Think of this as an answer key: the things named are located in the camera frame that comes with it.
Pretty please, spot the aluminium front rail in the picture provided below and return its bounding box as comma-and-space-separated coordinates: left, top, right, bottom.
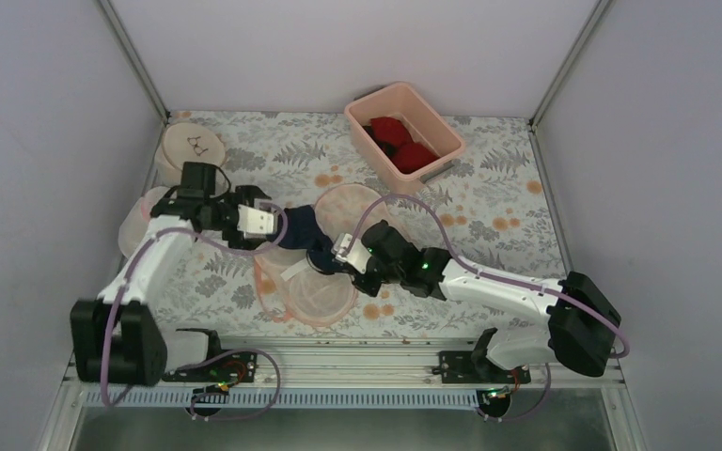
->
61, 338, 627, 390

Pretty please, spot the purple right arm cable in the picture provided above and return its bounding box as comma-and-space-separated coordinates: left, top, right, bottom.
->
345, 194, 631, 425

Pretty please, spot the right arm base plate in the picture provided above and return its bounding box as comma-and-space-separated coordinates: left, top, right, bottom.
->
431, 350, 532, 384

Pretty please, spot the red bra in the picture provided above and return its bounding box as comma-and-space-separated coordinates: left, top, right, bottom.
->
363, 117, 439, 174

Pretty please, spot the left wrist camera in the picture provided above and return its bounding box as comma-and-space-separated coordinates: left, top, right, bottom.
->
236, 205, 277, 239

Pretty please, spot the beige round mesh laundry bag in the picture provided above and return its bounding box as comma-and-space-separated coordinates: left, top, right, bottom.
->
154, 122, 228, 186

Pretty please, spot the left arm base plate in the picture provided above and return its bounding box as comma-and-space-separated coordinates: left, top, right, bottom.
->
162, 351, 258, 385

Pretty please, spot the aluminium frame post right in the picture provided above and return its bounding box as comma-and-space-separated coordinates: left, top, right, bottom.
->
528, 0, 614, 132

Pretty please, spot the aluminium frame post left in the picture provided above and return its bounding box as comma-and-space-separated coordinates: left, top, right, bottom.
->
94, 0, 170, 123

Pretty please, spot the aluminium frame post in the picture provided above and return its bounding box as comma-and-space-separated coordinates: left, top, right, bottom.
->
94, 0, 170, 123
528, 0, 614, 132

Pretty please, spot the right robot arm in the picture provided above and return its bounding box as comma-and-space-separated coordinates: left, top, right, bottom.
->
317, 220, 620, 382

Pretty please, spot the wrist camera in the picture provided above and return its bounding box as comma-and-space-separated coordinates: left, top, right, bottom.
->
236, 205, 277, 239
332, 233, 371, 274

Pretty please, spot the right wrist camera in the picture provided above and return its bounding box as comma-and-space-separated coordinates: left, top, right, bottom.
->
332, 233, 371, 274

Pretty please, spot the navy blue bra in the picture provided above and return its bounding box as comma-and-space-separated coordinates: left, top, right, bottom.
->
277, 205, 334, 252

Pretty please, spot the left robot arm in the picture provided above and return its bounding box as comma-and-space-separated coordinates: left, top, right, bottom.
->
70, 162, 287, 386

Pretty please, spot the pink plastic bin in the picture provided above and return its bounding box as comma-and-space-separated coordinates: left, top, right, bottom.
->
344, 82, 465, 194

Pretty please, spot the floral patterned table mat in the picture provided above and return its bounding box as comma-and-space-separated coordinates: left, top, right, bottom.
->
151, 111, 565, 340

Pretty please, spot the floral peach mesh laundry bag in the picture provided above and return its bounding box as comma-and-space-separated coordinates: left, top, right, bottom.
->
254, 184, 381, 327

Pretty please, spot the white pink-trimmed mesh laundry bag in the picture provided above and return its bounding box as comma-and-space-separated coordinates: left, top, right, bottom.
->
118, 186, 169, 258

